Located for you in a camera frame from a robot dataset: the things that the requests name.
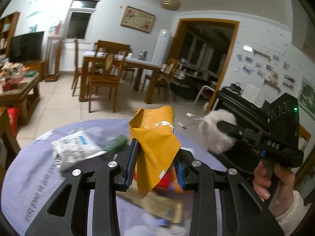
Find white courier mailer bag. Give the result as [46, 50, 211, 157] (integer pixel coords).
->
[51, 131, 105, 172]

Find red drink carton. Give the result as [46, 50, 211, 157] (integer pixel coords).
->
[132, 168, 184, 194]

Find yellow snack wrapper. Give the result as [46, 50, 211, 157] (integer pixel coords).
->
[129, 106, 181, 198]

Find right hand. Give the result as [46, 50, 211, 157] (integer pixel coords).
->
[252, 161, 296, 218]

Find black piano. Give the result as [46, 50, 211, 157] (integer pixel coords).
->
[214, 87, 270, 133]

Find purple floral tablecloth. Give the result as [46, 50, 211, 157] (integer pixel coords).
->
[1, 119, 227, 236]

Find white fluffy item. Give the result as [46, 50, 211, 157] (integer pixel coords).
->
[199, 109, 236, 155]

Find beige paper packet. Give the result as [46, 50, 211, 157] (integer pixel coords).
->
[116, 188, 183, 224]

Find green gum pack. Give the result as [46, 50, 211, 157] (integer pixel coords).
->
[100, 134, 128, 153]

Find red gift bag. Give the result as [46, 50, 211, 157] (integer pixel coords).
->
[7, 107, 19, 137]

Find wooden dining chair right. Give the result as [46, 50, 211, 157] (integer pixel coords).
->
[155, 59, 180, 101]

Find wooden dining chair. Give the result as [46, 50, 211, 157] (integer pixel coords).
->
[155, 59, 180, 101]
[88, 40, 130, 112]

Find wooden coffee table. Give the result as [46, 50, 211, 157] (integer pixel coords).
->
[1, 62, 40, 125]

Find white standing air conditioner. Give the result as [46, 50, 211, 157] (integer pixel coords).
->
[151, 29, 172, 65]

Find wooden dining table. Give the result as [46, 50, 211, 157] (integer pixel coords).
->
[78, 51, 162, 105]

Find wooden dining chair front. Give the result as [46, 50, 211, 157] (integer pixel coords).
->
[88, 40, 130, 112]

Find black television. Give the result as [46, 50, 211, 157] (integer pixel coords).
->
[8, 31, 44, 63]

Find ceiling lamp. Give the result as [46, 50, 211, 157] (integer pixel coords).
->
[160, 0, 182, 11]

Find wooden bookshelf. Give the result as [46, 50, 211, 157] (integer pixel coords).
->
[0, 11, 20, 58]

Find framed wall picture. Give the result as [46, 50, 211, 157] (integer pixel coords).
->
[121, 6, 156, 34]

